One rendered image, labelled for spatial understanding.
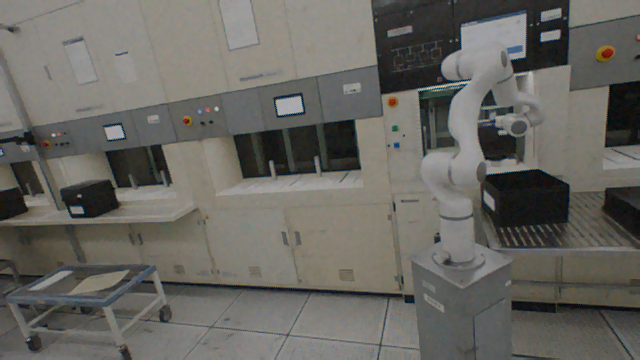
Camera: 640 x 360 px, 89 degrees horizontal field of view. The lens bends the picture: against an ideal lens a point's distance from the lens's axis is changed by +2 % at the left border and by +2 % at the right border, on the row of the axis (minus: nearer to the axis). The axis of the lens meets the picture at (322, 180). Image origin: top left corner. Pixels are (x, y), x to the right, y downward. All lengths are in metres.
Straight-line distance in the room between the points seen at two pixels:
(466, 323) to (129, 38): 2.61
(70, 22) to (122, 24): 0.47
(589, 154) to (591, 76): 0.38
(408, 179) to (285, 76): 0.98
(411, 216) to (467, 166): 0.97
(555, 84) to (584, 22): 0.29
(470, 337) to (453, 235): 0.37
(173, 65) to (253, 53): 0.62
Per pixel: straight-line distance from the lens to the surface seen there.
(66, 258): 4.18
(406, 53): 1.92
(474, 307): 1.36
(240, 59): 2.24
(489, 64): 1.29
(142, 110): 2.78
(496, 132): 2.18
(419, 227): 2.13
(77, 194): 3.13
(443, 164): 1.23
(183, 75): 2.50
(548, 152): 2.00
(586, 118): 2.07
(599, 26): 2.04
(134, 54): 2.77
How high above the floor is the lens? 1.47
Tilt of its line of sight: 15 degrees down
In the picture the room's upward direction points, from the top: 9 degrees counter-clockwise
